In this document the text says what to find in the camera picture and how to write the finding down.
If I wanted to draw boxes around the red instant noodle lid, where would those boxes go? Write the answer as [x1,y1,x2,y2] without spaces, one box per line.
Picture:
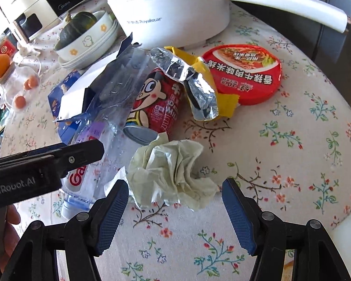
[202,44,283,105]

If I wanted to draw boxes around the yellow foil snack wrapper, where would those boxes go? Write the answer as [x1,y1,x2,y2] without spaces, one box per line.
[150,46,239,122]

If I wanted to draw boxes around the red cartoon milk can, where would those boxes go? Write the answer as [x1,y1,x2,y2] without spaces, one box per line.
[123,67,184,145]

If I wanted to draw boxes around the blue biscuit stick box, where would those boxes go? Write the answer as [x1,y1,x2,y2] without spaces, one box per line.
[48,35,133,144]

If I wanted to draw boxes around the white electric cooking pot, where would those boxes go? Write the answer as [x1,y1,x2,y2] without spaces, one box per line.
[96,0,351,50]

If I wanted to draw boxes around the person's left hand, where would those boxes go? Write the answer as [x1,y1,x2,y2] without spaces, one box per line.
[0,205,21,271]

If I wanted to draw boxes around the white bowl with flowers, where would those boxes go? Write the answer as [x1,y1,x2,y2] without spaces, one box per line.
[54,10,116,61]

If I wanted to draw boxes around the white air fryer appliance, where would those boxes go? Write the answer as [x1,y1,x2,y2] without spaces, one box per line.
[0,0,65,43]

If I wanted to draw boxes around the crushed clear plastic bottle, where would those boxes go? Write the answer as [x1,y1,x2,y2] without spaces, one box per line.
[61,45,154,219]

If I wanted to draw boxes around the white paper tissue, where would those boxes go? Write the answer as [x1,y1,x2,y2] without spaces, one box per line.
[104,133,219,211]

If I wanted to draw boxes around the white stacked plates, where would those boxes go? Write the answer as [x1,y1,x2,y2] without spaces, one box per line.
[58,20,119,70]

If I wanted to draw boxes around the dark green pumpkin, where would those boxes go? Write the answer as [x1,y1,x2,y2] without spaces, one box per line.
[55,11,97,50]

